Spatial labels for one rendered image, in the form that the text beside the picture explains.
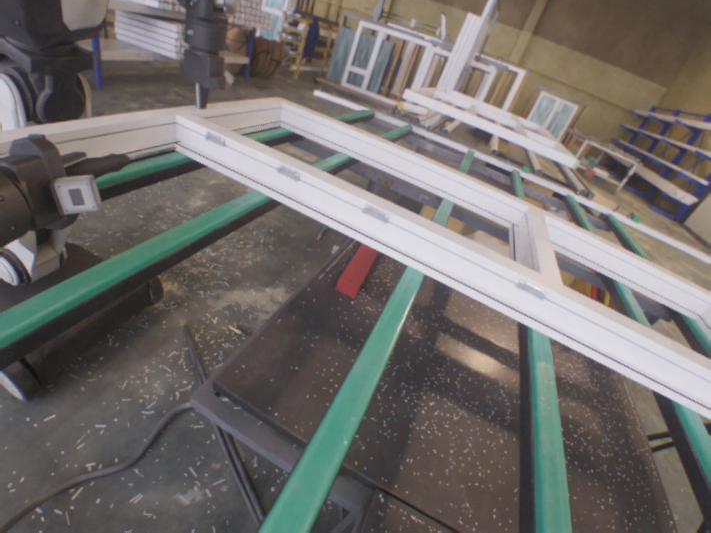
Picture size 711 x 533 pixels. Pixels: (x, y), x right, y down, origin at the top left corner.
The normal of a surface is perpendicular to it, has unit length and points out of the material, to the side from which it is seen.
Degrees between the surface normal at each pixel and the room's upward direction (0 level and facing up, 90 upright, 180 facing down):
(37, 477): 0
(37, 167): 78
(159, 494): 0
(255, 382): 0
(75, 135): 90
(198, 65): 90
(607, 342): 90
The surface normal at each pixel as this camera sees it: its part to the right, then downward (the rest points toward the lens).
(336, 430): 0.27, -0.78
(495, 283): -0.40, 0.44
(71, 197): 0.44, 0.47
